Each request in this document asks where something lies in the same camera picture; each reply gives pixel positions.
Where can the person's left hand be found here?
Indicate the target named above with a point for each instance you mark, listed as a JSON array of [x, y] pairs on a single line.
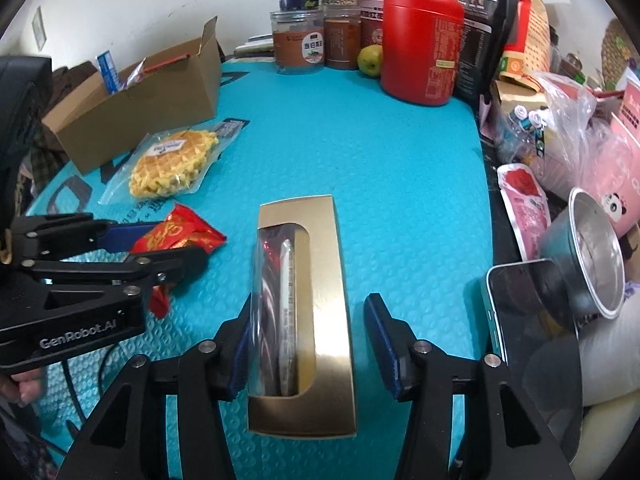
[[27, 390]]

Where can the clear jar brown powder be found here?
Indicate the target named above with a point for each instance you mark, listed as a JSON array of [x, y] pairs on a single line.
[[297, 45]]

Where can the cardboard box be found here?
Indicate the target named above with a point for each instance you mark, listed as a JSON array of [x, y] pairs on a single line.
[[150, 105]]

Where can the kraft paper gift box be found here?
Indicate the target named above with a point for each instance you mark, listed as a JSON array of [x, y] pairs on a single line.
[[525, 35]]

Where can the clear waffle cookie bag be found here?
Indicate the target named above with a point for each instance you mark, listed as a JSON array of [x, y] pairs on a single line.
[[170, 160]]

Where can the pack of small bottles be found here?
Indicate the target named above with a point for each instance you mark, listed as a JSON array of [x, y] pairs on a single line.
[[527, 125]]

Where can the clear jar dark label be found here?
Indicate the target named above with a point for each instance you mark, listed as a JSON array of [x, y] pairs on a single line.
[[342, 35]]

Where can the green fruit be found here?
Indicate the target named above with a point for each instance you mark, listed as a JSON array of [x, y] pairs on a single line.
[[370, 62]]

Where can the gold window box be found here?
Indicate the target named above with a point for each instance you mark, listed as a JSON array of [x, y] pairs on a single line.
[[330, 310]]

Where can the smartphone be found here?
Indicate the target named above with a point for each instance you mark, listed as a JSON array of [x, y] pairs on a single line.
[[530, 350]]

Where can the clear plastic bag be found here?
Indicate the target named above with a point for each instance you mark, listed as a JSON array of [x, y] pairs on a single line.
[[575, 125]]

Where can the dark cloth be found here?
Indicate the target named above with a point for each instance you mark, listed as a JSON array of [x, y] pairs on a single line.
[[55, 125]]

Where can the black printed pouch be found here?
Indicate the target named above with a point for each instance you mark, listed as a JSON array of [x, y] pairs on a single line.
[[480, 20]]

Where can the stack of papers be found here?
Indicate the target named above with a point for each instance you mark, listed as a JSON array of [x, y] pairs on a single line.
[[255, 46]]

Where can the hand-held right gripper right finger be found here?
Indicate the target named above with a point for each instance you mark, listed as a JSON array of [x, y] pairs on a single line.
[[385, 340]]

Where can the red canister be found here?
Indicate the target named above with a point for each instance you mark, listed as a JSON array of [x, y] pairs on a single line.
[[420, 45]]

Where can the purple white snack packet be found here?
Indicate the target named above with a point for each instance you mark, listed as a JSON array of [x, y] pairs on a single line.
[[132, 74]]

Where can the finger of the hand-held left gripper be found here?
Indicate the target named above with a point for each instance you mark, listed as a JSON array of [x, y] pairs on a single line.
[[175, 265], [130, 235]]

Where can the person's left forearm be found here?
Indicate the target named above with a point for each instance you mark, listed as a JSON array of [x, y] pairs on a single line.
[[25, 445]]

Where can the red pink pouch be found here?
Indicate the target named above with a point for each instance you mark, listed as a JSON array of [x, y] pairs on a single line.
[[525, 205]]

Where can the pink jar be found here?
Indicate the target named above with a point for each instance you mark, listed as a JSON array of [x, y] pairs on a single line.
[[370, 10]]

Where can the wall outlet plate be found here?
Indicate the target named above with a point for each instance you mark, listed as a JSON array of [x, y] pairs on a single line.
[[40, 27]]

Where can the pink panda box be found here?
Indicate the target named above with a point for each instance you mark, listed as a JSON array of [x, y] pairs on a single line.
[[620, 160]]

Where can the red snack packet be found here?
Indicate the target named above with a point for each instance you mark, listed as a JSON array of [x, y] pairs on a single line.
[[175, 235]]

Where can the teal foam mat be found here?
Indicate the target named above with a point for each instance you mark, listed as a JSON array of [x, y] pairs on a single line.
[[400, 185]]

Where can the metal bowl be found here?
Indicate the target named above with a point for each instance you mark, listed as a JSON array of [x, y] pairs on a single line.
[[595, 255]]

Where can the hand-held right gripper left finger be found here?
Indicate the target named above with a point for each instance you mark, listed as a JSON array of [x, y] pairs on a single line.
[[239, 360]]

